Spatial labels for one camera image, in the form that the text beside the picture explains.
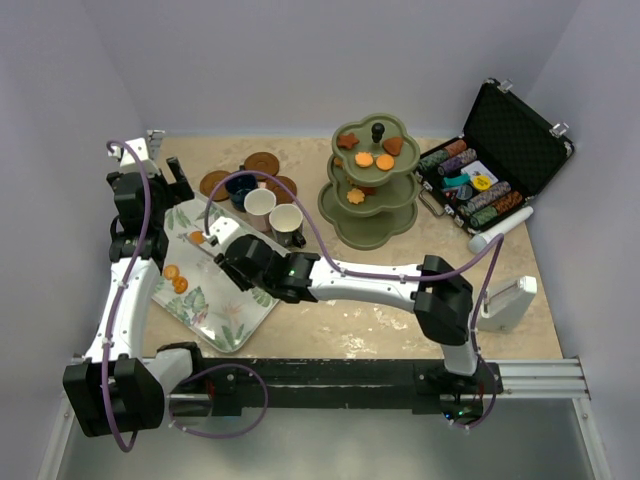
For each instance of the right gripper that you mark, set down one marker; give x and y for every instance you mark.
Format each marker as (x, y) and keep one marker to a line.
(245, 283)

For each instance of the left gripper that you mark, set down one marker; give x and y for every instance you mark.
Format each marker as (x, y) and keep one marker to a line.
(180, 192)

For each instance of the metal tongs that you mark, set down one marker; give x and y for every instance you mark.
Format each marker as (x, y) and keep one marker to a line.
(205, 248)

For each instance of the leaf pattern serving tray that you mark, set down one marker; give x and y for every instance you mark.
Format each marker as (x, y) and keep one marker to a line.
(212, 307)

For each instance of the round orange cookie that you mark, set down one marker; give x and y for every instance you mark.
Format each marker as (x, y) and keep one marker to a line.
(364, 159)
(385, 162)
(197, 237)

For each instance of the orange flower cookie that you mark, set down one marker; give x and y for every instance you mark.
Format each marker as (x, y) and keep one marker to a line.
(355, 196)

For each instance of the dark star cookie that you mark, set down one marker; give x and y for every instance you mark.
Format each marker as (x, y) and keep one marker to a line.
(368, 190)
(347, 141)

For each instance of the round orange cookie front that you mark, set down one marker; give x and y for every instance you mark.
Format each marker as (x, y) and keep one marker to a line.
(385, 162)

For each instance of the heart cookie light brown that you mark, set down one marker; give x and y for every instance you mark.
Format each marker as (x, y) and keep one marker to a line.
(393, 146)

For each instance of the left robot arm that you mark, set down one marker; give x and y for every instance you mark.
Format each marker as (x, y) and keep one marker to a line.
(112, 386)

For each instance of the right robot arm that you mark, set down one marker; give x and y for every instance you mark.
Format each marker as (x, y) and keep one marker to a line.
(440, 300)

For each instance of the brown saucer left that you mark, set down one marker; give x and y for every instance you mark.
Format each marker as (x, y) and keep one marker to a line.
(210, 181)

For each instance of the brown saucer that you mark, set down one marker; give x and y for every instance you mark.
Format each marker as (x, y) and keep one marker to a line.
(283, 188)
(263, 163)
(210, 181)

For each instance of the dark grey mug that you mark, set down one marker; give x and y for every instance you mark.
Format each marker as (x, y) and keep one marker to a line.
(286, 221)

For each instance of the dark blue mug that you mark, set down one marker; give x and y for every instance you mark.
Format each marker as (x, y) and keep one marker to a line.
(238, 186)

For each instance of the pink cup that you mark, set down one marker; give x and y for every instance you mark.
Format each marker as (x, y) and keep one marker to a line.
(258, 205)

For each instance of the brown saucer right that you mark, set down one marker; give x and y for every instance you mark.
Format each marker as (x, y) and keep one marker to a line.
(283, 188)

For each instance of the orange slice cookie lower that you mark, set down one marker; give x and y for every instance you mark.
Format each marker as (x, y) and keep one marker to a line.
(180, 284)

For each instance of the orange slice cookie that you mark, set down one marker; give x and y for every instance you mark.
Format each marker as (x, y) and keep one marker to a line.
(170, 272)
(180, 284)

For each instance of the orange slice cookie upper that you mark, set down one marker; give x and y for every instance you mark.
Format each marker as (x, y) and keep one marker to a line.
(170, 272)

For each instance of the brown saucer back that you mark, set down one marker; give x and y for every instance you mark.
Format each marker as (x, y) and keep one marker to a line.
(263, 163)

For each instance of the green three-tier stand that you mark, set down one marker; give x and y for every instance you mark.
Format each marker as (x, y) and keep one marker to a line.
(392, 210)

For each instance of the white microphone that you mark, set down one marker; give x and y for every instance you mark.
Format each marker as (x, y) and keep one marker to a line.
(479, 241)

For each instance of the white stand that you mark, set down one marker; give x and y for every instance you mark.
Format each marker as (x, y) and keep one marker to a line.
(505, 305)

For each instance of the black poker chip case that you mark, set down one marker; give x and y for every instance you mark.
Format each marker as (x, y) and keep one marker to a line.
(505, 156)

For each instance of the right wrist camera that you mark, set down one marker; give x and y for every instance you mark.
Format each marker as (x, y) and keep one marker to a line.
(223, 232)

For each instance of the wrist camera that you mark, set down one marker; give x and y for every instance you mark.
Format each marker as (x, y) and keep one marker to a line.
(223, 232)
(132, 155)

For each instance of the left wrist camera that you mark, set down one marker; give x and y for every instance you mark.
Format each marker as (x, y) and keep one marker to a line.
(132, 155)

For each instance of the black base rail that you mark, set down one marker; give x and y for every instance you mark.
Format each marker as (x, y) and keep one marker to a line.
(421, 386)

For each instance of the aluminium frame rail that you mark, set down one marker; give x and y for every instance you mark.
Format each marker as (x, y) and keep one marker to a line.
(531, 380)

